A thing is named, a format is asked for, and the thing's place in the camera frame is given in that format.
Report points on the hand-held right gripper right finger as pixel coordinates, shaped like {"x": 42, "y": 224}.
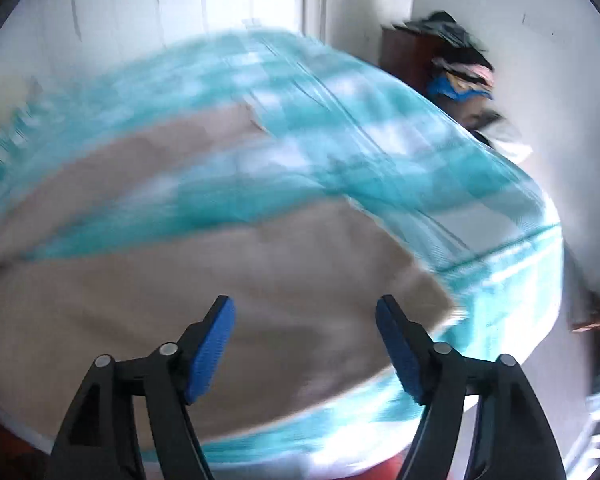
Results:
{"x": 397, "y": 345}

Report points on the dark wooden cabinet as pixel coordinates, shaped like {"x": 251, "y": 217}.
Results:
{"x": 405, "y": 55}

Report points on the teal white plaid blanket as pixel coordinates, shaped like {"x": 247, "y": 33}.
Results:
{"x": 380, "y": 160}

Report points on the pile of clothes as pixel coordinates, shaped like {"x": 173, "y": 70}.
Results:
{"x": 460, "y": 70}

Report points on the beige pants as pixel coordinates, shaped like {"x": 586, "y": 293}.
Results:
{"x": 280, "y": 285}

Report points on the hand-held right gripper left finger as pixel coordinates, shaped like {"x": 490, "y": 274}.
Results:
{"x": 212, "y": 350}

